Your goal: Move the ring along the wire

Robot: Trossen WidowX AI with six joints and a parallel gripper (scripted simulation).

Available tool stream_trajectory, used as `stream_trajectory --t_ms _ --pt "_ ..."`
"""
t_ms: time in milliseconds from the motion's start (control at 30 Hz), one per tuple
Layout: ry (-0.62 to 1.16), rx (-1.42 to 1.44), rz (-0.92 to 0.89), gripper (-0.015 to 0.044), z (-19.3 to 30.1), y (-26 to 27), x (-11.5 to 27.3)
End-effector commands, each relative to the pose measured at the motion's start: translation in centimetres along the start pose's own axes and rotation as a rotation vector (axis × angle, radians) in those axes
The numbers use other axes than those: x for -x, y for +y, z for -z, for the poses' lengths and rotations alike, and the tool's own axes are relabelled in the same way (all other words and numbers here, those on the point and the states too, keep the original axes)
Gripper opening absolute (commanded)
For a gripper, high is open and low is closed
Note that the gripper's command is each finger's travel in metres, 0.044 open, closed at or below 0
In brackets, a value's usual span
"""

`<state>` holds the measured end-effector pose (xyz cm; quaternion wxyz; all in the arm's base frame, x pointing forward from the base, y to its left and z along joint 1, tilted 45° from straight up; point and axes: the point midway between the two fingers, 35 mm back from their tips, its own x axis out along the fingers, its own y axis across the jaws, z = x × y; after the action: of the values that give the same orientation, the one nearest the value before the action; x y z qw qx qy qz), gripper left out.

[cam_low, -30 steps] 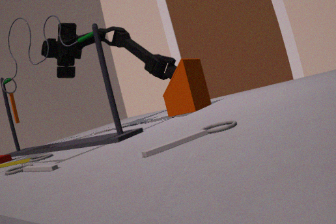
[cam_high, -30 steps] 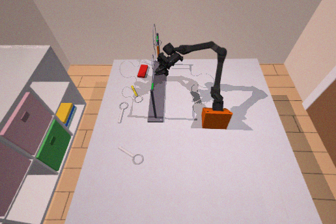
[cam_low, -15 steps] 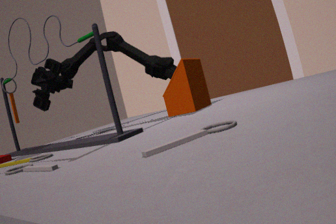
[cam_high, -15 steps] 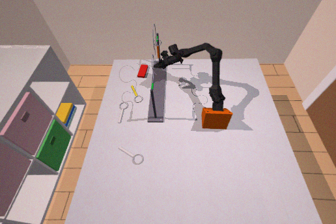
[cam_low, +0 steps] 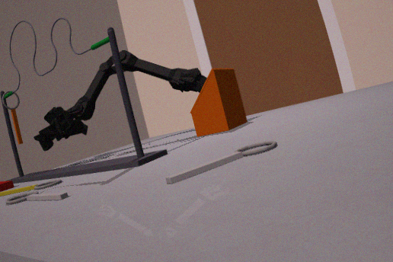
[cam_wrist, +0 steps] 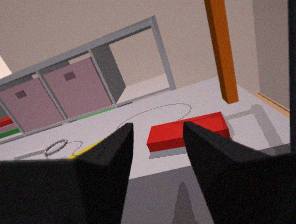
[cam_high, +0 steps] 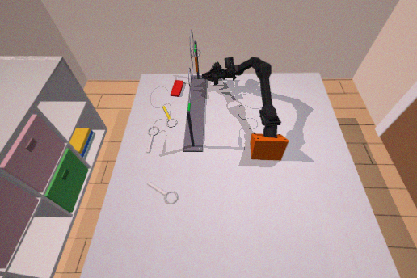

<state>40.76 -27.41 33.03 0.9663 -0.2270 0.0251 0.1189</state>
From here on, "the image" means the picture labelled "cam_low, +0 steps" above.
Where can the grey loop with straight handle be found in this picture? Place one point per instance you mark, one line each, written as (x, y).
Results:
(220, 161)
(37, 196)

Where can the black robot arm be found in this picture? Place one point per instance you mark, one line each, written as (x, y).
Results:
(179, 79)

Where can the orange long bar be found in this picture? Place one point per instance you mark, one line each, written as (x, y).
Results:
(14, 116)

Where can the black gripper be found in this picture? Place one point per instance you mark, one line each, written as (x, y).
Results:
(56, 130)

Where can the grey ring with yellow handle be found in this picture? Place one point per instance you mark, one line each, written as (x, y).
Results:
(36, 187)

